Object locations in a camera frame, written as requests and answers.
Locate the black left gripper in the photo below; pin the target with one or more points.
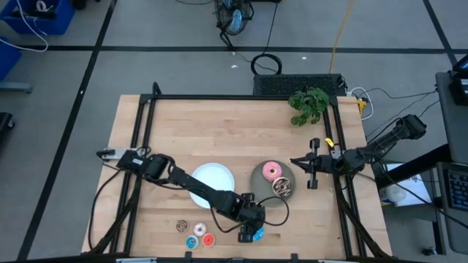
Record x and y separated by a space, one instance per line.
246 215

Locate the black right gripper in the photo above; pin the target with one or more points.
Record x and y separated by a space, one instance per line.
325 163

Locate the large blue frosted donut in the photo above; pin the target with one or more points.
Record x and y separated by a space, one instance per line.
259 235

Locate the large chocolate frosted donut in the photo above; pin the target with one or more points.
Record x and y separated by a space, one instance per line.
286 190

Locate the large pink frosted donut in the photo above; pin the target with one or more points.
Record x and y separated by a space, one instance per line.
268 175

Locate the small red donut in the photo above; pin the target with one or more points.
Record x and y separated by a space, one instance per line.
208 239

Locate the small white pink donut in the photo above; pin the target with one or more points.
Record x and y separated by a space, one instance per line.
199 229

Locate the small blue donut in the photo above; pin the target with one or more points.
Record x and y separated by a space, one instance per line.
192 241

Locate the small chocolate donut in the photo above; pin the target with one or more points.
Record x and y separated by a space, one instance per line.
182 225

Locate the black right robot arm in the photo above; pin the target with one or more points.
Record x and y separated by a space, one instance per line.
384 142

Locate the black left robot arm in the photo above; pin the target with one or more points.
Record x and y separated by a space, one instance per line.
190 180

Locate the grey-green round plate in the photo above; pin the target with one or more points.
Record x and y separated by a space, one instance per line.
261 190

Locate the yellow tag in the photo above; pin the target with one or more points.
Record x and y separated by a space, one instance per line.
329 141

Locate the green leafy plant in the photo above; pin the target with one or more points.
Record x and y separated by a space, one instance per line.
309 104

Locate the white round plate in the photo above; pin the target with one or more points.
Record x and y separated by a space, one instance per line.
215 173

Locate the yellow plug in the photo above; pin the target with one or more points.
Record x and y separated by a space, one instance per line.
362 106

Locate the black computer case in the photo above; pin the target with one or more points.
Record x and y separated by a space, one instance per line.
296 84

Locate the white cup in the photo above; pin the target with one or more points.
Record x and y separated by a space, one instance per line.
395 193

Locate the white paper sheet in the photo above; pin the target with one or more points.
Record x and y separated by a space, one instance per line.
417 186

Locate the black desk bar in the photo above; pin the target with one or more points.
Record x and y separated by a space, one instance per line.
435 159

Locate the grey side cabinet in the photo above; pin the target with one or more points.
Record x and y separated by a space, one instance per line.
451 120

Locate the black keyboard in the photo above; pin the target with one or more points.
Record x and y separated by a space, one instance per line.
459 190

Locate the black floor fan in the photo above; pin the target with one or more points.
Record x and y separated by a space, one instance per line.
234 16

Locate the black monitor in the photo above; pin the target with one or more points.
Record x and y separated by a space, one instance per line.
460 84

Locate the grey floor plate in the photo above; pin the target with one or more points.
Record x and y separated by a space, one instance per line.
14 87

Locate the blue plastic bin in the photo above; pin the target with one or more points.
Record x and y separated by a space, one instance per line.
7 58
55 22

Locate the black aluminium table frame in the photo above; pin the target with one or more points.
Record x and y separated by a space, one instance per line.
237 97

